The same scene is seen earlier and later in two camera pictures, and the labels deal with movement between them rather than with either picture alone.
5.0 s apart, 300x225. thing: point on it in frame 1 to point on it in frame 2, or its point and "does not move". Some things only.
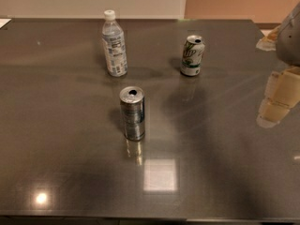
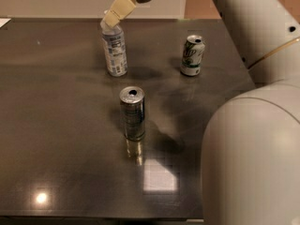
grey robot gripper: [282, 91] to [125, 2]
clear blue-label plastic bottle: [113, 46] does not move
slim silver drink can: [133, 107] does not move
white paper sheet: [4, 22] does not move
